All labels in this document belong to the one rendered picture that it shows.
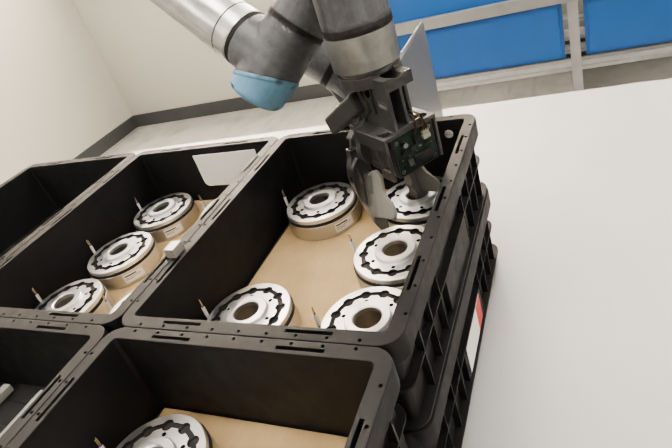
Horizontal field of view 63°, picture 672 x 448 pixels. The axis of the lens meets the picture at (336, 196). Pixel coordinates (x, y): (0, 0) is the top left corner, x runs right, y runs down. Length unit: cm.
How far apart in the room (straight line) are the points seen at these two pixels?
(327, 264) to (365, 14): 31
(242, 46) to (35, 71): 369
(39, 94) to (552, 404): 398
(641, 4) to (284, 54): 202
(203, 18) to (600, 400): 62
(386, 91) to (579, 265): 40
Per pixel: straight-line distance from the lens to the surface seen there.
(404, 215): 69
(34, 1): 448
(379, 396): 40
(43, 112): 429
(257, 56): 67
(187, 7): 74
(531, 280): 80
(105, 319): 61
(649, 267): 82
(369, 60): 57
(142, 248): 86
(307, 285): 68
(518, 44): 256
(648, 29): 257
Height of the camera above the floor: 123
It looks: 29 degrees down
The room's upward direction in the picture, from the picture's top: 19 degrees counter-clockwise
